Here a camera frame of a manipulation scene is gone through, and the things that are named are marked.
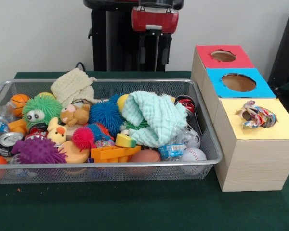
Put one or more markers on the wooden box with three holes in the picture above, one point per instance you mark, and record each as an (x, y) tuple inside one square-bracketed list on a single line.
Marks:
[(255, 163)]

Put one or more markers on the cream waffle cloth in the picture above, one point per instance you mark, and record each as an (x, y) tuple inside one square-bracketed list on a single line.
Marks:
[(72, 86)]

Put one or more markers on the blue spiky rubber ball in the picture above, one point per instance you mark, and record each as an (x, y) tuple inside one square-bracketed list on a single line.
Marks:
[(106, 114)]

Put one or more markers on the purple spiky rubber ball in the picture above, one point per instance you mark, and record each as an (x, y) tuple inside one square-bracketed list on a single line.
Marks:
[(37, 150)]

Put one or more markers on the black equipment stand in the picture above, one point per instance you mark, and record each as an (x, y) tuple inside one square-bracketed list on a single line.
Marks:
[(286, 48)]

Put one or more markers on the white baseball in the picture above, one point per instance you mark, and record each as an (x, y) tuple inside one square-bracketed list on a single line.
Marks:
[(193, 154)]

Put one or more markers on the mint green waffle cloth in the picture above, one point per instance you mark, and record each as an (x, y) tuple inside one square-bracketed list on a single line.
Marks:
[(156, 115)]

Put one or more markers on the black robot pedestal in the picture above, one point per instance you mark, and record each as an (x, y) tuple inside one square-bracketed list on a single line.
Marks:
[(118, 36)]

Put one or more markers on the colourful patterned cloth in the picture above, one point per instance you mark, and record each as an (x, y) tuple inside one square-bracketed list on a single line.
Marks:
[(257, 118)]

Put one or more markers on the shallow silver mesh bin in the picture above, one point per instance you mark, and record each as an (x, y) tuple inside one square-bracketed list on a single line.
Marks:
[(110, 173)]

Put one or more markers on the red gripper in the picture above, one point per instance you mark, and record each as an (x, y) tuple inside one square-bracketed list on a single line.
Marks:
[(156, 19)]

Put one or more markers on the orange toy basketball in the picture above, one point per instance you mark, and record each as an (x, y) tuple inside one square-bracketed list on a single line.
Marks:
[(20, 103)]

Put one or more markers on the orange plastic toy brick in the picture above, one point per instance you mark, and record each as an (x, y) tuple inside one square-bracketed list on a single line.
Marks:
[(110, 152)]

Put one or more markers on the green spiky rubber ball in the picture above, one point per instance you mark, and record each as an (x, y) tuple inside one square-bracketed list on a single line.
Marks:
[(42, 108)]

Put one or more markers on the black silver-topped drink can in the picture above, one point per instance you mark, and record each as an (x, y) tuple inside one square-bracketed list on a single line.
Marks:
[(8, 142)]

